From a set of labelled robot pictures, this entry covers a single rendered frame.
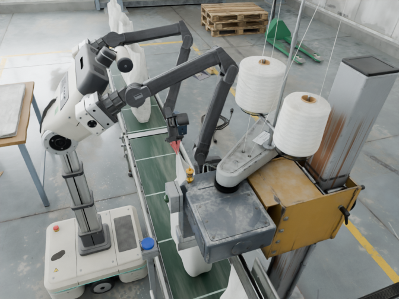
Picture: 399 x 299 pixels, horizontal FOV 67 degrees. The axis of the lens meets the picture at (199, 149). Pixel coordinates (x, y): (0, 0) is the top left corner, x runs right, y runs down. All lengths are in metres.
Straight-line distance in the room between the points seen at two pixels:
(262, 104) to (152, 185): 1.50
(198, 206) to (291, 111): 0.42
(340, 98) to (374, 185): 2.49
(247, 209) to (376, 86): 0.53
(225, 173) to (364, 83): 0.48
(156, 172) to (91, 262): 0.83
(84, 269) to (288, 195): 1.50
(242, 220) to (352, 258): 1.87
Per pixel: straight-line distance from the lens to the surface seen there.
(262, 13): 6.81
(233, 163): 1.04
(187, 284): 1.93
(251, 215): 1.00
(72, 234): 2.39
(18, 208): 3.08
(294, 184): 1.14
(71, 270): 2.22
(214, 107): 1.24
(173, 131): 1.65
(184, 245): 1.33
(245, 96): 1.08
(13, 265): 2.72
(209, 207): 1.00
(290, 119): 0.89
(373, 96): 1.04
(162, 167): 2.54
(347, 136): 1.08
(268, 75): 1.04
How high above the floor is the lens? 2.11
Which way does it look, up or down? 39 degrees down
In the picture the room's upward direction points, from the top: 3 degrees clockwise
